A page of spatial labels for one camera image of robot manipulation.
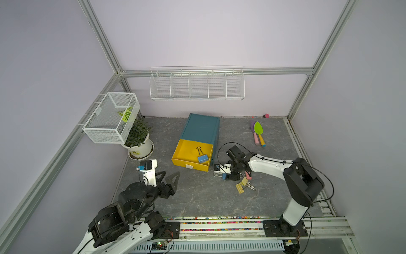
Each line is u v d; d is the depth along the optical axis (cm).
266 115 124
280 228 65
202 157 81
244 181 87
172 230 73
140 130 88
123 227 42
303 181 50
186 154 83
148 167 53
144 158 98
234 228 76
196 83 99
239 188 85
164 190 53
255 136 108
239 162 70
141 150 94
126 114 81
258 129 113
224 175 88
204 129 87
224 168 79
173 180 59
